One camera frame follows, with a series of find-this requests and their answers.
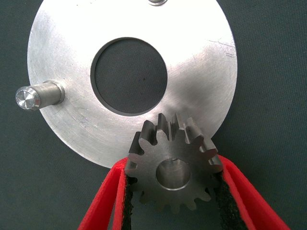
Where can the dark grey table cloth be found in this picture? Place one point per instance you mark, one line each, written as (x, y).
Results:
(263, 95)

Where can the round metal carrier plate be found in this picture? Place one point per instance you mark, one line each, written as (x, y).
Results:
(72, 115)

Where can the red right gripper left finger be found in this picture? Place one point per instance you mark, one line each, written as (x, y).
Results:
(105, 203)

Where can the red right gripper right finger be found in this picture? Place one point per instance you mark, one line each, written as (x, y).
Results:
(247, 201)

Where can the small steel planetary gear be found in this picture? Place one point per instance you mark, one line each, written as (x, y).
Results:
(148, 153)

